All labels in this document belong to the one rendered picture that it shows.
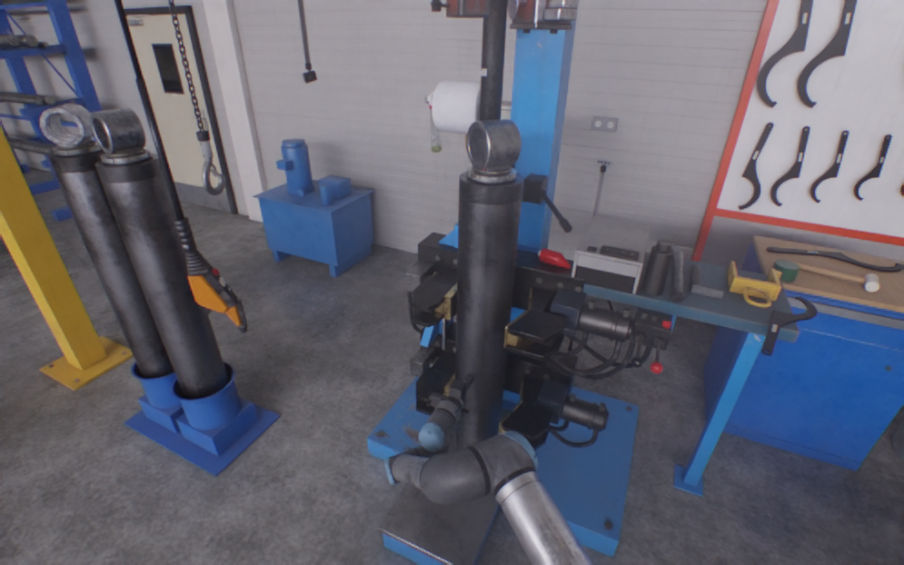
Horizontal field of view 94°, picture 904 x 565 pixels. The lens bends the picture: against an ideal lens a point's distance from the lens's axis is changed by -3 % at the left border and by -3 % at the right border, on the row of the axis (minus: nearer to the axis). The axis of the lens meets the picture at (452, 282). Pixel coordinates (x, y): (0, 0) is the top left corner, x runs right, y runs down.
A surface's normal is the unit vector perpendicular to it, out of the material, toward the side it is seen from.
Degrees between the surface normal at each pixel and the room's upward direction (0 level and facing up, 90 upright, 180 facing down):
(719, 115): 90
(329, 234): 90
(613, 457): 0
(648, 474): 0
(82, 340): 90
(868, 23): 90
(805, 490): 0
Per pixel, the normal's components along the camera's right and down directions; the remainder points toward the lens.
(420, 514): 0.01, -0.87
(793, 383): -0.43, 0.44
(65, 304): 0.90, 0.22
